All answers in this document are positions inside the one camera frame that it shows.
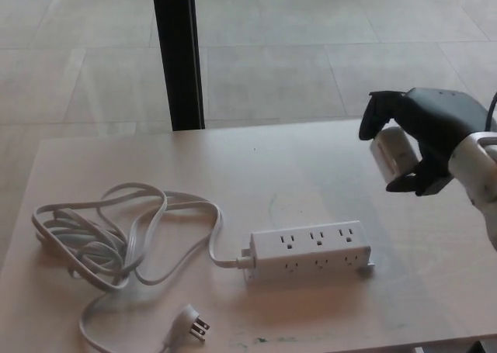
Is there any white square charger adapter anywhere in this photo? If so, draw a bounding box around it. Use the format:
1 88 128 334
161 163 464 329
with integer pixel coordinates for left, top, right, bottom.
368 126 422 185

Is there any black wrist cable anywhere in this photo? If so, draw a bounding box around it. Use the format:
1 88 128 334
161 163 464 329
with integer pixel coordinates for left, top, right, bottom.
483 91 497 133

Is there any black vertical post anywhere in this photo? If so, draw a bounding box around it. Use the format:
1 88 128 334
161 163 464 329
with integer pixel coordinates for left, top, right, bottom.
150 0 206 132

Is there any white angled wall plug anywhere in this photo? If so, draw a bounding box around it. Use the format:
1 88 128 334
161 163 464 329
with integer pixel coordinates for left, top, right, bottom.
161 303 211 348

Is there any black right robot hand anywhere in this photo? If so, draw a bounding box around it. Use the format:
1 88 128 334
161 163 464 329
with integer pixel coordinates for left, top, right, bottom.
357 87 491 197

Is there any white power strip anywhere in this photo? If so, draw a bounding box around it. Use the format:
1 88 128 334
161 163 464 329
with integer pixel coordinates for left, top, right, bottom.
237 220 377 286

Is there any white flat power cord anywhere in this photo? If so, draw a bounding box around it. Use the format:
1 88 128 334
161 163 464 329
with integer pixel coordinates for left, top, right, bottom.
30 181 249 353

